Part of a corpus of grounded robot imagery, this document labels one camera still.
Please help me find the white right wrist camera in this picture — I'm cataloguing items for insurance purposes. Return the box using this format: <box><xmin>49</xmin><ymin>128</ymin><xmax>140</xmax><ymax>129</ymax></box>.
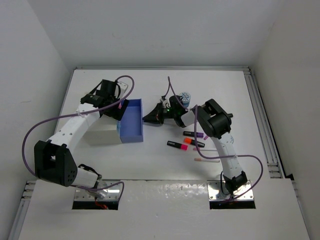
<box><xmin>160</xmin><ymin>96</ymin><xmax>169</xmax><ymax>108</ymax></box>

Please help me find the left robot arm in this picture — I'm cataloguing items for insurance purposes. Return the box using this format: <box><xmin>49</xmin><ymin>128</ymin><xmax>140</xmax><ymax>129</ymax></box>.
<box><xmin>34</xmin><ymin>79</ymin><xmax>129</xmax><ymax>189</ymax></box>

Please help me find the metal base plate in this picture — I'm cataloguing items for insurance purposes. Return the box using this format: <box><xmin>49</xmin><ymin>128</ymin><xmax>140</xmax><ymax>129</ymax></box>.
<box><xmin>74</xmin><ymin>179</ymin><xmax>124</xmax><ymax>202</ymax></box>
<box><xmin>207</xmin><ymin>180</ymin><xmax>255</xmax><ymax>201</ymax></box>

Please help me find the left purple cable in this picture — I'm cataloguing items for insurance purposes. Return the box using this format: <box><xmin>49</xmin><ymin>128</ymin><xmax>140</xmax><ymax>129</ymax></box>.
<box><xmin>21</xmin><ymin>75</ymin><xmax>135</xmax><ymax>201</ymax></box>

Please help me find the purple black highlighter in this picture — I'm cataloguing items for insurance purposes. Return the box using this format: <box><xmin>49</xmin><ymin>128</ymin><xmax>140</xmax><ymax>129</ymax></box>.
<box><xmin>183</xmin><ymin>131</ymin><xmax>204</xmax><ymax>138</ymax></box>

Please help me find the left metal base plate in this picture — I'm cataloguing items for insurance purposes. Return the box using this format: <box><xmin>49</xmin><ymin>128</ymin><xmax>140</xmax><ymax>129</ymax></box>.
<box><xmin>74</xmin><ymin>179</ymin><xmax>124</xmax><ymax>202</ymax></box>

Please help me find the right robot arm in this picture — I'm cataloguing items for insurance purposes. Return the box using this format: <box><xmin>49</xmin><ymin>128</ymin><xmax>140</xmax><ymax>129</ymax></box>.
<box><xmin>142</xmin><ymin>95</ymin><xmax>248</xmax><ymax>194</ymax></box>

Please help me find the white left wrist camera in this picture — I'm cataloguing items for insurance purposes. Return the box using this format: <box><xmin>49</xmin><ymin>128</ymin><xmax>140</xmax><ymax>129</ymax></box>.
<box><xmin>114</xmin><ymin>81</ymin><xmax>129</xmax><ymax>99</ymax></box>

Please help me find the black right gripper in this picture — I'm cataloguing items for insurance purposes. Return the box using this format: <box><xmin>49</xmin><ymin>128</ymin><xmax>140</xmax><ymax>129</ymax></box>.
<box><xmin>144</xmin><ymin>101</ymin><xmax>178</xmax><ymax>124</ymax></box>

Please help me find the peach capped white pen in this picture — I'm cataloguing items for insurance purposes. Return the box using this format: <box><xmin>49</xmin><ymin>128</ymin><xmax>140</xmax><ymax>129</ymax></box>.
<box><xmin>194</xmin><ymin>158</ymin><xmax>220</xmax><ymax>163</ymax></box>

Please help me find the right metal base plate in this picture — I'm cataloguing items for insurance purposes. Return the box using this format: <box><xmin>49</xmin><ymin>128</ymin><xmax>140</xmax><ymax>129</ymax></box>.
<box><xmin>207</xmin><ymin>180</ymin><xmax>255</xmax><ymax>201</ymax></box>

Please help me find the pink black highlighter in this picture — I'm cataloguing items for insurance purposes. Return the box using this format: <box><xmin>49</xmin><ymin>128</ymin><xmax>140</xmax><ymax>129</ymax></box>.
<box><xmin>166</xmin><ymin>140</ymin><xmax>188</xmax><ymax>151</ymax></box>

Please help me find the blue drawer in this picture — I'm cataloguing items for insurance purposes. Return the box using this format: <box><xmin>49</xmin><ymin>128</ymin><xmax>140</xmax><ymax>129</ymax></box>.
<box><xmin>117</xmin><ymin>98</ymin><xmax>144</xmax><ymax>144</ymax></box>

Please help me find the orange black highlighter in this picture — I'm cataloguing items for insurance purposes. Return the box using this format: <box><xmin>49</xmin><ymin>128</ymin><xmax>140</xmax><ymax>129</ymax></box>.
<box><xmin>183</xmin><ymin>137</ymin><xmax>205</xmax><ymax>148</ymax></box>

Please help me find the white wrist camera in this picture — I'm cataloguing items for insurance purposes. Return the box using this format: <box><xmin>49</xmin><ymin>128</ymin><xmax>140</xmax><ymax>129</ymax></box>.
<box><xmin>114</xmin><ymin>81</ymin><xmax>129</xmax><ymax>99</ymax></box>
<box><xmin>160</xmin><ymin>96</ymin><xmax>169</xmax><ymax>108</ymax></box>

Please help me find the pink capped white pen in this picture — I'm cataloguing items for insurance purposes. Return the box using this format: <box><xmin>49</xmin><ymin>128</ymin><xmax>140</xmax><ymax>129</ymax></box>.
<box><xmin>193</xmin><ymin>147</ymin><xmax>217</xmax><ymax>152</ymax></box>

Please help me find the blue patterned tape roll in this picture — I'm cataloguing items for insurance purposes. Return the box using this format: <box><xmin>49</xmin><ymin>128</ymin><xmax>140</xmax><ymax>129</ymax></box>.
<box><xmin>179</xmin><ymin>91</ymin><xmax>191</xmax><ymax>108</ymax></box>

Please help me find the white drawer cabinet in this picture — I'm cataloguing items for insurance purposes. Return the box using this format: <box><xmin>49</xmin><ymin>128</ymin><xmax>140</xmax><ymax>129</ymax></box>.
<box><xmin>83</xmin><ymin>117</ymin><xmax>122</xmax><ymax>146</ymax></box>

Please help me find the aluminium frame rail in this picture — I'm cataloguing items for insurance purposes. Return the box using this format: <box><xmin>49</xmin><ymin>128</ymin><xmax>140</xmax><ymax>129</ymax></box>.
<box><xmin>243</xmin><ymin>68</ymin><xmax>286</xmax><ymax>179</ymax></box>

